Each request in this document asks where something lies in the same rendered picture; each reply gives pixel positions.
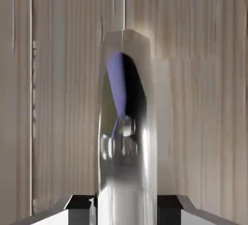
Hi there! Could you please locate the curved silver metal handle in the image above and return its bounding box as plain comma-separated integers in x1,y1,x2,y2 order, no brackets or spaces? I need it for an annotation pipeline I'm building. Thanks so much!
96,29,158,225

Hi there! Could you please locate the light wood cabinet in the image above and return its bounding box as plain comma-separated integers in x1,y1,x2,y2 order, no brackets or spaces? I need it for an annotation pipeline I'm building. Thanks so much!
0,0,33,225

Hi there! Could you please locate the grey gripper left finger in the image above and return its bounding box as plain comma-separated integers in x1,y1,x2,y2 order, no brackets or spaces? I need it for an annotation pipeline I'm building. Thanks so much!
11,194,99,225

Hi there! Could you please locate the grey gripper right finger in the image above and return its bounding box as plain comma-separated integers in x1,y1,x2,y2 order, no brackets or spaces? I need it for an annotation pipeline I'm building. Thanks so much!
156,195,233,225

